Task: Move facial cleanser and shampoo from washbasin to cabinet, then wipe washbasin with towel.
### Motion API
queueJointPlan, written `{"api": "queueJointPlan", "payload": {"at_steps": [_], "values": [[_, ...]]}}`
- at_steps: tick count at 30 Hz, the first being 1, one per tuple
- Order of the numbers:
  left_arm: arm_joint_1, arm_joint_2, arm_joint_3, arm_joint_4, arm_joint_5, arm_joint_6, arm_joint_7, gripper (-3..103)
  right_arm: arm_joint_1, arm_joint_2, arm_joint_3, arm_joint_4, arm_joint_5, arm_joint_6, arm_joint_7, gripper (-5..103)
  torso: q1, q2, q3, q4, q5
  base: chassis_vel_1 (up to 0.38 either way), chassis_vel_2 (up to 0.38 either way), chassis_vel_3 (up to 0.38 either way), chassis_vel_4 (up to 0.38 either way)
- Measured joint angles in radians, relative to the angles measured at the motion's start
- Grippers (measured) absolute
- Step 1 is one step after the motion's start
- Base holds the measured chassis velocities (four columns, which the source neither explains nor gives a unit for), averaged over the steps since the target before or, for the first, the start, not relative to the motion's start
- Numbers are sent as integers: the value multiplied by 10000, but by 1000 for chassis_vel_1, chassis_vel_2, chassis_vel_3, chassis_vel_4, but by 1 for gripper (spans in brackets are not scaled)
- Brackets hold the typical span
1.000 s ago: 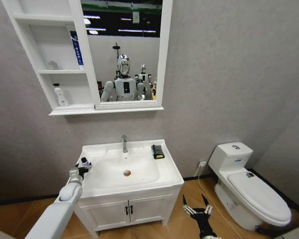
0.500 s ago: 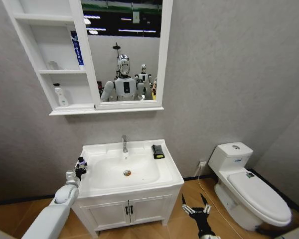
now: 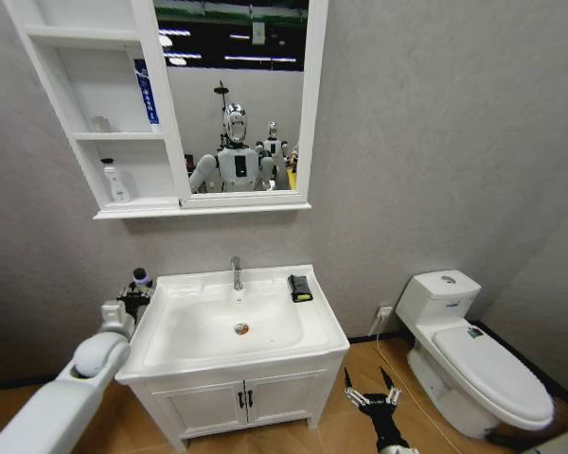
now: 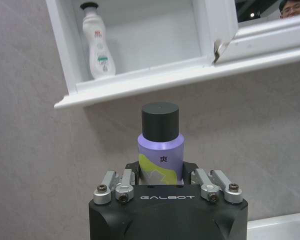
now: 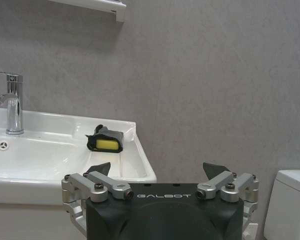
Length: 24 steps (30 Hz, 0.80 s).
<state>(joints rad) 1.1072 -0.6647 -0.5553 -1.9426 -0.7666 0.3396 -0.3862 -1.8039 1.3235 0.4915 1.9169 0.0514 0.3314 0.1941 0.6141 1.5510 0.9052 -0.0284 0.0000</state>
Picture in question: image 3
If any white wall cabinet with shelves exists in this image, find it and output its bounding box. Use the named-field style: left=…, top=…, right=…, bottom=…
left=2, top=0, right=330, bottom=221

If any white toilet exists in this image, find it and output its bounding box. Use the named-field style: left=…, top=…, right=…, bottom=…
left=395, top=270, right=558, bottom=440

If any white vanity cabinet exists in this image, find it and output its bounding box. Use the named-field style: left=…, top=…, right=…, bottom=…
left=126, top=350, right=346, bottom=451

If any chrome faucet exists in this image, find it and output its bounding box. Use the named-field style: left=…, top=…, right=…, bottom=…
left=229, top=255, right=244, bottom=291

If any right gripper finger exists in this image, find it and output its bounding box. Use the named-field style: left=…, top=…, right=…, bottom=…
left=343, top=367, right=366, bottom=409
left=379, top=365, right=403, bottom=406

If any thin white cable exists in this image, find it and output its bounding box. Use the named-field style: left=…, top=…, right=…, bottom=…
left=367, top=313, right=456, bottom=454

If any white vanity door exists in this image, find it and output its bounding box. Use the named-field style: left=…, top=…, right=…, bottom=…
left=244, top=367, right=331, bottom=428
left=150, top=378, right=247, bottom=440

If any white framed mirror door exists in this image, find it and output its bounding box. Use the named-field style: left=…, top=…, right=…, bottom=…
left=144, top=0, right=330, bottom=210

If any white pump bottle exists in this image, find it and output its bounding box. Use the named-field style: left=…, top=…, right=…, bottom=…
left=98, top=157, right=134, bottom=206

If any white ceramic washbasin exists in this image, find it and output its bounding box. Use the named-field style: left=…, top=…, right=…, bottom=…
left=115, top=263, right=351, bottom=385

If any blue and white tube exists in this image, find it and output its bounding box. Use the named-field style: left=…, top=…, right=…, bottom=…
left=133, top=58, right=162, bottom=127

